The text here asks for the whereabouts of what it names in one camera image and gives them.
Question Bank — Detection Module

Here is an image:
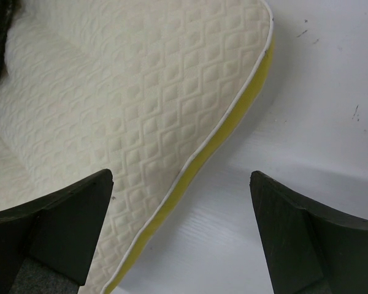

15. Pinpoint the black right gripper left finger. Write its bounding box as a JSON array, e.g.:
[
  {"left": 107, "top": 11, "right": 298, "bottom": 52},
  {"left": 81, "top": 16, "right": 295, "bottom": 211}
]
[{"left": 0, "top": 169, "right": 113, "bottom": 293}]

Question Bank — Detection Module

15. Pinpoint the cream pillow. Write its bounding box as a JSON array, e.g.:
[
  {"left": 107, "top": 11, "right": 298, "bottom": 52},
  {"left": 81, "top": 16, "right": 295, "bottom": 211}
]
[{"left": 0, "top": 1, "right": 274, "bottom": 293}]

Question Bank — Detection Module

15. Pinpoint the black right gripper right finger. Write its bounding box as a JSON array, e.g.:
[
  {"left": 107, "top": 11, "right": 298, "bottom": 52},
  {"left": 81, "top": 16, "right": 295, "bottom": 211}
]
[{"left": 250, "top": 171, "right": 368, "bottom": 293}]

